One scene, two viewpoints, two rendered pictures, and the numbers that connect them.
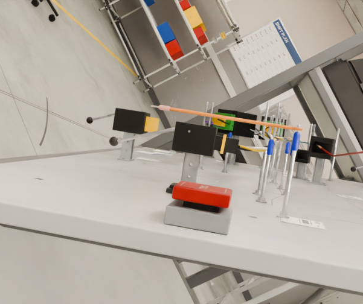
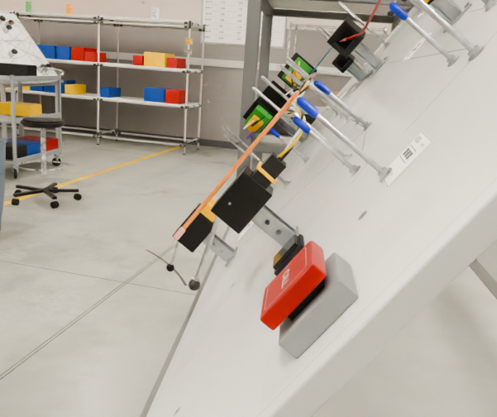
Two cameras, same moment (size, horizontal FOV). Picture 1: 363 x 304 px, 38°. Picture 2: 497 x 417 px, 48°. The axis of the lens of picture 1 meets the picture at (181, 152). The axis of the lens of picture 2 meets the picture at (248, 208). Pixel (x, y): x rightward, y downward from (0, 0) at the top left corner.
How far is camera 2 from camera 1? 15 cm
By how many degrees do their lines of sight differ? 7
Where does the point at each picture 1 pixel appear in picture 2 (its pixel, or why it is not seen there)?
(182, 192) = (274, 316)
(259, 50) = (224, 13)
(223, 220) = (336, 291)
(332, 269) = (486, 213)
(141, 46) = (154, 126)
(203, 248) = (354, 350)
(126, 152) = (224, 252)
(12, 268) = not seen: outside the picture
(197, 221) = (318, 320)
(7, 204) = not seen: outside the picture
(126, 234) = not seen: outside the picture
